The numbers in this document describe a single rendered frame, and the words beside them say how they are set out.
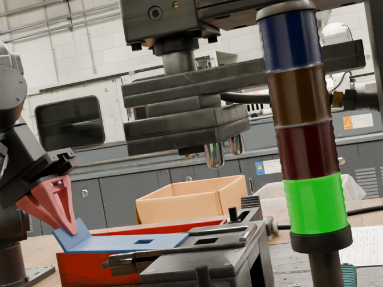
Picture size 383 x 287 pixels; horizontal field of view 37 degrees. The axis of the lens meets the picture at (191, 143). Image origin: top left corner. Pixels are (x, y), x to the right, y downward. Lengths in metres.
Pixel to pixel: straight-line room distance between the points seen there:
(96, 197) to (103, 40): 2.80
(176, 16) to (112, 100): 5.12
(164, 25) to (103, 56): 7.37
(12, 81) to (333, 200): 0.44
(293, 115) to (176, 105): 0.26
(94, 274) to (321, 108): 0.60
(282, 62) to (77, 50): 7.85
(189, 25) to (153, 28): 0.04
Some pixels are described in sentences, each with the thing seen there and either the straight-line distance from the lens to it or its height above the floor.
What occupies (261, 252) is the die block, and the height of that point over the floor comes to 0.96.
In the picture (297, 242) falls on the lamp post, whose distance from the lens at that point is 0.37.
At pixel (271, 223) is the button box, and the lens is 1.02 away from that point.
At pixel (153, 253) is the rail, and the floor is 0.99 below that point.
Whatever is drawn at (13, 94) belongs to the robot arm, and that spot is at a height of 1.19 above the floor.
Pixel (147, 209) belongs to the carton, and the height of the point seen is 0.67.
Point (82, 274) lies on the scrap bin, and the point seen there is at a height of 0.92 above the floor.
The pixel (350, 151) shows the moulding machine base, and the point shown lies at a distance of 5.11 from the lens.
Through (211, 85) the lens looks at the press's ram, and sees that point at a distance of 0.60.
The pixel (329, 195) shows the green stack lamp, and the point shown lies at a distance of 0.36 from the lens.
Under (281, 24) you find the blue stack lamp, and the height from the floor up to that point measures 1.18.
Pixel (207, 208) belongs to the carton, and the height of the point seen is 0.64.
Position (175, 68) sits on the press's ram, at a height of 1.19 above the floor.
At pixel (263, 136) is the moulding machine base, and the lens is 5.20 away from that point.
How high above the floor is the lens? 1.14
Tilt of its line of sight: 3 degrees down
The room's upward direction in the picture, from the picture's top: 10 degrees counter-clockwise
